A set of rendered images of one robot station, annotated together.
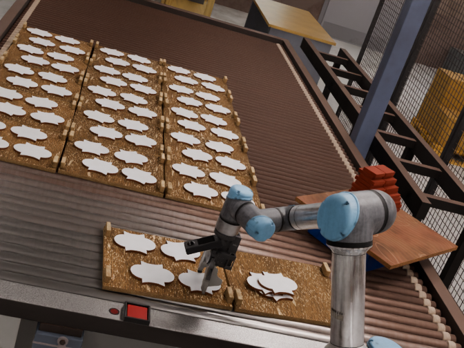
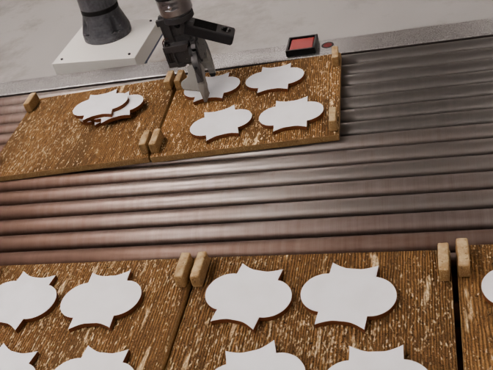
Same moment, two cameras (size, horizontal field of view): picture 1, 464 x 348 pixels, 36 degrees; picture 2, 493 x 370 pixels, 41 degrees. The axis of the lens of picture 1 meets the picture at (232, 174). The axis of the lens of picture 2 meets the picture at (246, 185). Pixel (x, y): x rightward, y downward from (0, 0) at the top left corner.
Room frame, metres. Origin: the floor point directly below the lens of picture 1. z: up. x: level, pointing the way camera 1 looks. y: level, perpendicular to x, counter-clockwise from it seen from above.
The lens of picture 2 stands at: (3.16, 0.80, 1.70)
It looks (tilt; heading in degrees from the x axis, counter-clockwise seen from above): 36 degrees down; 214
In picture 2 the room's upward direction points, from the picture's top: 16 degrees counter-clockwise
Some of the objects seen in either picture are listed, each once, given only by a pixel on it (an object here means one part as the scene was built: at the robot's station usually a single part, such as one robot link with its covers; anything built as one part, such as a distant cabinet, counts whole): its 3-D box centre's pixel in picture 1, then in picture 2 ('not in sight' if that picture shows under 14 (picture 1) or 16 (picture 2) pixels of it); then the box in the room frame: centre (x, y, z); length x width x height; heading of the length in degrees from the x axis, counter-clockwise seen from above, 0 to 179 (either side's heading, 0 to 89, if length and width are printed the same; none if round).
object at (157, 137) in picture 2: not in sight; (156, 140); (2.20, -0.04, 0.95); 0.06 x 0.02 x 0.03; 17
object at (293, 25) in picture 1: (279, 50); not in sight; (8.15, -0.06, 0.39); 1.46 x 0.75 x 0.78; 14
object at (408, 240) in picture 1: (377, 223); not in sight; (2.69, -0.63, 1.03); 0.50 x 0.50 x 0.02; 50
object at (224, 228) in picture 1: (228, 225); (174, 4); (1.98, -0.04, 1.16); 0.08 x 0.08 x 0.05
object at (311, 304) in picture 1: (282, 287); (86, 127); (2.13, -0.29, 0.93); 0.41 x 0.35 x 0.02; 107
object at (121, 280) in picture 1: (165, 266); (251, 104); (2.02, 0.11, 0.93); 0.41 x 0.35 x 0.02; 107
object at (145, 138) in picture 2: not in sight; (146, 141); (2.20, -0.06, 0.95); 0.06 x 0.02 x 0.03; 17
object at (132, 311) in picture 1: (137, 313); (301, 45); (1.73, 0.13, 0.92); 0.06 x 0.06 x 0.01; 13
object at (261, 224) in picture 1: (259, 221); not in sight; (1.91, -0.12, 1.24); 0.11 x 0.11 x 0.08; 42
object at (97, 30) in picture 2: not in sight; (103, 18); (1.63, -0.56, 0.97); 0.15 x 0.15 x 0.10
